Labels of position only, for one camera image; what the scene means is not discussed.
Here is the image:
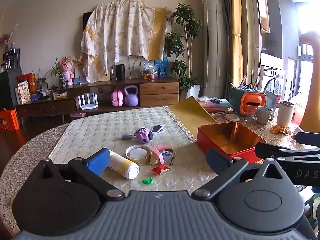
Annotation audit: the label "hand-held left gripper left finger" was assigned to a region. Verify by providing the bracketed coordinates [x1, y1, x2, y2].
[37, 148, 125, 202]

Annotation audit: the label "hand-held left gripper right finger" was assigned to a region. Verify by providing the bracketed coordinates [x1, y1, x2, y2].
[191, 148, 292, 203]

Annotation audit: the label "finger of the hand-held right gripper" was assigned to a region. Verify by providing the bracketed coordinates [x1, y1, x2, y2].
[254, 142, 320, 162]
[296, 131, 320, 147]

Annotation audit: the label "white yellow bottle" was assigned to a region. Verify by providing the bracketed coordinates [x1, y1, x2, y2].
[109, 150, 140, 180]

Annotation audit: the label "red tin box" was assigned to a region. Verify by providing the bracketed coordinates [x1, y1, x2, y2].
[196, 121, 267, 164]

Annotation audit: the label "purple toy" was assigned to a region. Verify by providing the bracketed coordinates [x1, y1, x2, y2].
[122, 127, 153, 144]

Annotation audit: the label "red wrapper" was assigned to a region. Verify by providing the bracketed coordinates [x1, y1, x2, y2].
[149, 164, 170, 175]

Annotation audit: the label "small pink box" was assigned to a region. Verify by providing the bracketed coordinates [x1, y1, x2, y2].
[149, 147, 164, 165]

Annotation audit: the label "white sunglasses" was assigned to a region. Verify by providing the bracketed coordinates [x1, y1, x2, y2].
[149, 124, 166, 136]

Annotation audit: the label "orange snack wrapper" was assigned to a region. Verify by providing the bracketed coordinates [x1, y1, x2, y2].
[271, 125, 292, 136]

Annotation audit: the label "pink plastic container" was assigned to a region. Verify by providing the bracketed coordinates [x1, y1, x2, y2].
[294, 102, 306, 124]

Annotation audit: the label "cream quilted table mat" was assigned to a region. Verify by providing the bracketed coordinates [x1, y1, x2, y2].
[48, 106, 218, 193]

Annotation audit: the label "pale green mug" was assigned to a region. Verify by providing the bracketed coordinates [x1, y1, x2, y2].
[256, 106, 275, 125]

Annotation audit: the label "clear drinking glass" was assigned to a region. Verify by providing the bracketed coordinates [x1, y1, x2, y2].
[244, 105, 256, 122]

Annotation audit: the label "orange green storage box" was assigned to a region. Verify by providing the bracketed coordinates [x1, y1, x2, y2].
[229, 87, 267, 114]

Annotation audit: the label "stack of colourful folders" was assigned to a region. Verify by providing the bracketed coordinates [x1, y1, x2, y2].
[197, 96, 233, 113]

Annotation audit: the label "white router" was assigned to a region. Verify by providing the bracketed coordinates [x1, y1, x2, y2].
[77, 93, 98, 110]

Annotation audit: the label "tan chair back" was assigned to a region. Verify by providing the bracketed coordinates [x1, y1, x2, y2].
[299, 31, 320, 131]

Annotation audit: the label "pink toy suitcase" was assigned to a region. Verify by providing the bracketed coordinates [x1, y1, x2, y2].
[111, 88, 124, 107]

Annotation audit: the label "white washing machine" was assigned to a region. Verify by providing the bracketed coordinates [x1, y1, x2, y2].
[260, 65, 285, 103]

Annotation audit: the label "purple kettlebell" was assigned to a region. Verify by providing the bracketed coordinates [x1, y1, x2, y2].
[124, 85, 139, 107]

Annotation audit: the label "small plant striped pot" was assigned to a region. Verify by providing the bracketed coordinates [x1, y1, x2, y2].
[49, 59, 67, 88]

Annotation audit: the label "wooden television cabinet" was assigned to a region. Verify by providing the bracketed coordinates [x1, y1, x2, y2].
[14, 77, 182, 126]

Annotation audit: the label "black cylinder speaker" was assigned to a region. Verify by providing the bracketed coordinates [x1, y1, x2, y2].
[115, 64, 125, 81]

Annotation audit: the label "pink plush doll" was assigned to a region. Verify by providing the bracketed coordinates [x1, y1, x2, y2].
[60, 55, 75, 85]

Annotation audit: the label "orange gift bag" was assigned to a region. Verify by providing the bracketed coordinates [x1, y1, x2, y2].
[0, 108, 20, 131]

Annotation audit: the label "small green plant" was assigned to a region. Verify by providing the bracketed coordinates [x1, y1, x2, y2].
[34, 67, 49, 90]

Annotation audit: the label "white printed snack box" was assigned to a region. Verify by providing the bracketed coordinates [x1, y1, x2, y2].
[18, 80, 31, 104]

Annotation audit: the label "white rounded appliance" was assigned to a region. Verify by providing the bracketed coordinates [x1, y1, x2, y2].
[116, 55, 143, 79]

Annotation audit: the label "clear bag of fruit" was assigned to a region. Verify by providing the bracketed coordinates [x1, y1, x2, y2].
[139, 61, 157, 80]

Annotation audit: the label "orange red box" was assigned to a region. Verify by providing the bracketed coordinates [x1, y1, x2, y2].
[24, 73, 37, 93]

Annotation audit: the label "blue photo box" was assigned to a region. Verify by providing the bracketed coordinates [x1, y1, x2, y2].
[154, 58, 168, 77]

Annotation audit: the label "black mini fridge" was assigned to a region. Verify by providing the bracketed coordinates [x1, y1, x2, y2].
[0, 67, 19, 106]

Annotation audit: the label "standing air conditioner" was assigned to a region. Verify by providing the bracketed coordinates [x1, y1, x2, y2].
[202, 0, 232, 97]

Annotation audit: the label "gold curtain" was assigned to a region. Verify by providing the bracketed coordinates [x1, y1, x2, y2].
[229, 0, 244, 90]

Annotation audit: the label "floral cloth-covered tv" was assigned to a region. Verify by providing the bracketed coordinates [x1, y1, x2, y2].
[80, 0, 173, 83]

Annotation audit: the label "black coffee machine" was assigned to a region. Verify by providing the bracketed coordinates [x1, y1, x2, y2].
[2, 49, 20, 71]

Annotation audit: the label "potted tree white pot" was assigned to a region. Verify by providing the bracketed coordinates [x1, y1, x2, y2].
[164, 4, 204, 99]

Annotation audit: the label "black television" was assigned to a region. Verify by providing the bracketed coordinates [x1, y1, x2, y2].
[83, 12, 93, 28]

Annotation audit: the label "dried flower decoration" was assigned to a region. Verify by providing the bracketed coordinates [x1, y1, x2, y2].
[0, 24, 19, 53]

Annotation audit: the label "white handled tumbler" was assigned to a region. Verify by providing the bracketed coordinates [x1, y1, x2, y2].
[272, 101, 295, 127]

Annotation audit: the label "wooden wall cabinet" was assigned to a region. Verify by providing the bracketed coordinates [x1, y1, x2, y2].
[255, 0, 270, 34]

